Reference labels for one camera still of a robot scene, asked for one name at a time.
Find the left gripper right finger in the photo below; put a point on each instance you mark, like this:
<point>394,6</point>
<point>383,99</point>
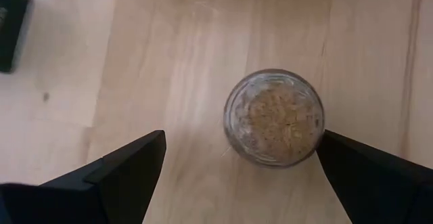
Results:
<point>379,190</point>

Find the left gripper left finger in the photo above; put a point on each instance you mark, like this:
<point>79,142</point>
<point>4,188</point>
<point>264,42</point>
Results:
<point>121,183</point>

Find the clear glass spice jar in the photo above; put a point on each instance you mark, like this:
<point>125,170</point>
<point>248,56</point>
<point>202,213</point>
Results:
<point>274,119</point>

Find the black spice tin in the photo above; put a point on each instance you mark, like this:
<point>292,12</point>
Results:
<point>11,31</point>

